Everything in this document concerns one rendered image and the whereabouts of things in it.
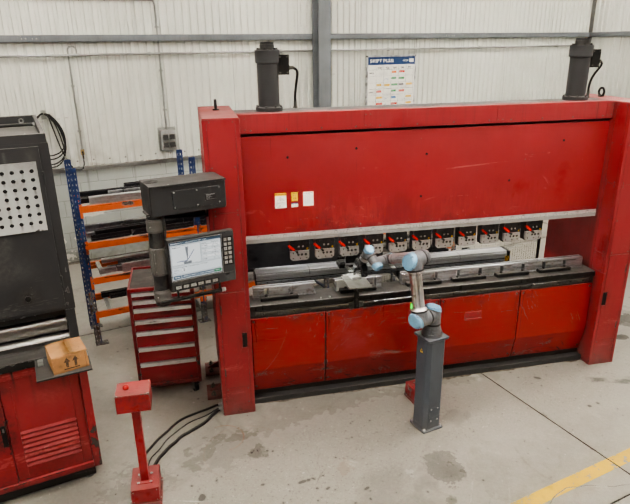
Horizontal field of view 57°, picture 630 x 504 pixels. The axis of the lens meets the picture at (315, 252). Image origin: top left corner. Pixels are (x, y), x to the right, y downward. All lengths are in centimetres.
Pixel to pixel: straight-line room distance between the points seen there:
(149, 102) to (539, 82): 707
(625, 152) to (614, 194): 35
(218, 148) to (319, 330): 166
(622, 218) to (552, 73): 693
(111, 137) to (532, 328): 562
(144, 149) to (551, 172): 526
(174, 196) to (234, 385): 166
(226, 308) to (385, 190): 150
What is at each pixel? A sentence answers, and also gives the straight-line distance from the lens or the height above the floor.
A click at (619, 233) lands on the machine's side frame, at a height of 124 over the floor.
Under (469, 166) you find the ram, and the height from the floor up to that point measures 183.
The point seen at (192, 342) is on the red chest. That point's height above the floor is 49.
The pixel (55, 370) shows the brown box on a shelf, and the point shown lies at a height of 102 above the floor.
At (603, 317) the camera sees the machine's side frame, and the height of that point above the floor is 47.
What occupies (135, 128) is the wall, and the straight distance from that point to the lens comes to 817.
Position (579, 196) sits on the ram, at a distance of 535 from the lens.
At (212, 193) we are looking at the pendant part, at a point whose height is 186.
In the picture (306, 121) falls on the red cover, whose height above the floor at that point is 223.
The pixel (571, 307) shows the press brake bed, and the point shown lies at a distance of 558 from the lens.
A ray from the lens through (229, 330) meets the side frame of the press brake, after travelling 441.
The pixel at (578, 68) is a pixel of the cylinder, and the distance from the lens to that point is 521.
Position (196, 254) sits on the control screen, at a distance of 385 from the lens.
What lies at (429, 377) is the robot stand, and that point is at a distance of 436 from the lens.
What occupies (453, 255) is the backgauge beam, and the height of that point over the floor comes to 98.
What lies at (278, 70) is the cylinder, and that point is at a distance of 429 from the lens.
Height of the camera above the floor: 275
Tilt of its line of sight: 20 degrees down
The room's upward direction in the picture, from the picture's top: 1 degrees counter-clockwise
